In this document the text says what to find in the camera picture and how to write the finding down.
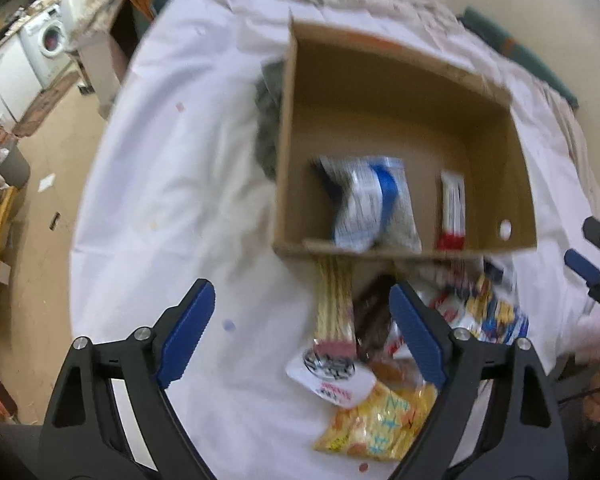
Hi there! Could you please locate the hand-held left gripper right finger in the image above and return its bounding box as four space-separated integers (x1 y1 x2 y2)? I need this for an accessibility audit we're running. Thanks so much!
389 282 568 480

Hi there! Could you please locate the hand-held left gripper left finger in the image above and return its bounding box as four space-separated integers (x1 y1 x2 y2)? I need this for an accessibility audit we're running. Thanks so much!
39 278 216 480

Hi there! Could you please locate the white red snack packet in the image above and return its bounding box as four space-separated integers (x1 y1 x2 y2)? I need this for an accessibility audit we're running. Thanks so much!
387 290 463 358

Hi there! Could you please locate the blue yellow snack packet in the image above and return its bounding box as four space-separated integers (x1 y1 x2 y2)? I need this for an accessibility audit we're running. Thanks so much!
447 260 531 346

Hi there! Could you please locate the striped biscuit stick packet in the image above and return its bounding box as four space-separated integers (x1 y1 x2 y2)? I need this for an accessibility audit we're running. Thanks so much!
311 255 357 361

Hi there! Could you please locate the red white snack bar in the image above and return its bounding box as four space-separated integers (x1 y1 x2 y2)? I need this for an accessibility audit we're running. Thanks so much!
436 170 468 252

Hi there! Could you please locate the blue white snack packet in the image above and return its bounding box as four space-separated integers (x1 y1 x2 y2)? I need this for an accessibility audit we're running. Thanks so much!
314 155 423 254

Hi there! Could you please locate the brown cardboard box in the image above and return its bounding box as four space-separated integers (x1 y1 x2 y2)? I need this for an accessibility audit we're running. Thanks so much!
272 17 538 261

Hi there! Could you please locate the orange bread packet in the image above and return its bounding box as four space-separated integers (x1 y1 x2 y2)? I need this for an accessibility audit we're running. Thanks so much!
369 355 421 388

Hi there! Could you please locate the dark brown snack packet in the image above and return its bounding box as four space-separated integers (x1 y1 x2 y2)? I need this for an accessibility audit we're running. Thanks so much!
352 274 397 362

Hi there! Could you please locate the white round-print snack packet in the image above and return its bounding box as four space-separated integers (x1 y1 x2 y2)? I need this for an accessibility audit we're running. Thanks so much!
286 345 377 407

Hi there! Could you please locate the white printed bedsheet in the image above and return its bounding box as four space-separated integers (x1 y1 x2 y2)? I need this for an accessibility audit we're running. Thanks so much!
69 0 600 480

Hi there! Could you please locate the dark grey cloth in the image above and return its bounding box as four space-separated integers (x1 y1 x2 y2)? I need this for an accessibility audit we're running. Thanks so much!
253 59 287 182

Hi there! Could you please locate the open cardboard carton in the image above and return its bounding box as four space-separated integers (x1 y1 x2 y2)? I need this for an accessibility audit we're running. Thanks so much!
72 0 153 121

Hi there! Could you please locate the white washing machine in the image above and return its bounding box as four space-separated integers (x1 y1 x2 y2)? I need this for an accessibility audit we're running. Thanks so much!
19 4 73 88

